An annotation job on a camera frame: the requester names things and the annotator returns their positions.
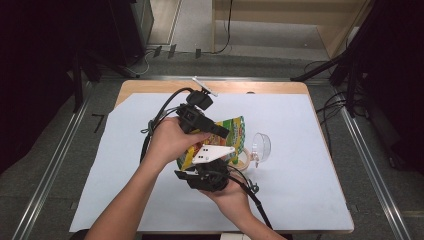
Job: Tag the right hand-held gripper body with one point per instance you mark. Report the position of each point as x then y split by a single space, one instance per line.
210 180

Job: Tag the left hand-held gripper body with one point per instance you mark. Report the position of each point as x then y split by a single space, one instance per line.
191 118

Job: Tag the yellow green food pouch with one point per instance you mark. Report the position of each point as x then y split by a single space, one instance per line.
236 130

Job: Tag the person's right hand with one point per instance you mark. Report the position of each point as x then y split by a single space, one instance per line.
235 203

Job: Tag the person's left hand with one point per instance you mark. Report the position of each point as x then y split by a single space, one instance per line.
166 143

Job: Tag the white paper mat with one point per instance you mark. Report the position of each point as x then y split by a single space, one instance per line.
293 186

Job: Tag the black cabinet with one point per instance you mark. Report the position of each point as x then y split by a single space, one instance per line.
133 30

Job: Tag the black metal stand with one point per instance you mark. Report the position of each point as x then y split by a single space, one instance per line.
350 76
78 76

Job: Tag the light wooden shelf unit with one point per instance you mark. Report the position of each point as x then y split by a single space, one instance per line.
333 36

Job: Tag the dark curtain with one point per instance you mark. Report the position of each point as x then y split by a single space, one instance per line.
33 83
400 83

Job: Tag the metal floor rail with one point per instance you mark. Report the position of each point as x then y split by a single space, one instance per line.
250 78
373 173
50 173

